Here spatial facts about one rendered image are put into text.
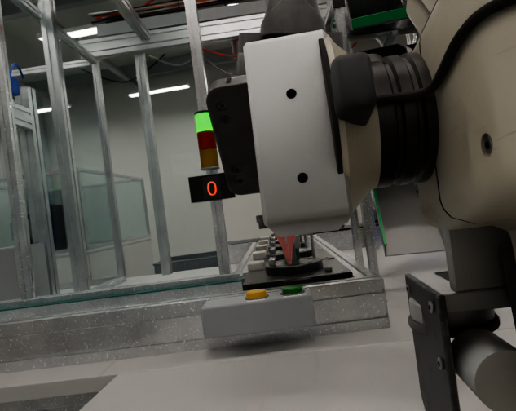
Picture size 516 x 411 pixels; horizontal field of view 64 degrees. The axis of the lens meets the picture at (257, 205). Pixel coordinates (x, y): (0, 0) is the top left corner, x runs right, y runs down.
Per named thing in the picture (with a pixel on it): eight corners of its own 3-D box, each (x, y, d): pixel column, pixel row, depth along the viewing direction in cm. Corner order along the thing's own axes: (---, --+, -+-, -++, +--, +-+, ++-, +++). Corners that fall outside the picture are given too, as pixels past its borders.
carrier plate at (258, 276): (353, 280, 88) (352, 271, 88) (243, 293, 89) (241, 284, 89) (337, 265, 112) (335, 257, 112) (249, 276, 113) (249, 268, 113)
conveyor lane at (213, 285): (359, 322, 88) (353, 276, 88) (-17, 366, 92) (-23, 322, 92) (338, 293, 117) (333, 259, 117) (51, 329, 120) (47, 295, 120)
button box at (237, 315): (316, 326, 75) (312, 293, 76) (204, 340, 76) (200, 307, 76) (313, 316, 82) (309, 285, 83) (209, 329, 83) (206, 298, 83)
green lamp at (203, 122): (213, 129, 111) (210, 111, 111) (195, 131, 111) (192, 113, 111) (215, 132, 116) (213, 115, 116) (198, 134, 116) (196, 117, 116)
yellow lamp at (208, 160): (218, 165, 111) (215, 148, 111) (200, 168, 111) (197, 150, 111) (220, 167, 116) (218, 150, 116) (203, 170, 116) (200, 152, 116)
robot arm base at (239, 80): (202, 90, 27) (392, 58, 25) (214, 52, 33) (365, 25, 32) (230, 196, 32) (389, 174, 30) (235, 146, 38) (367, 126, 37)
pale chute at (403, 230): (447, 250, 88) (449, 237, 85) (385, 257, 91) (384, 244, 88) (419, 166, 108) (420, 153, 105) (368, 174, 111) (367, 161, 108)
